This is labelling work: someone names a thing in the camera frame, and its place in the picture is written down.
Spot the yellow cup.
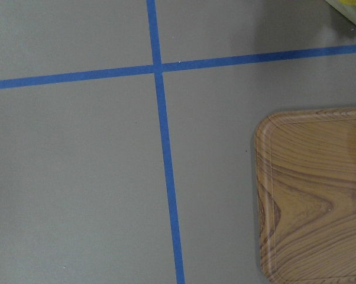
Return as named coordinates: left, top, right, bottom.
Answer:
left=325, top=0, right=356, bottom=25

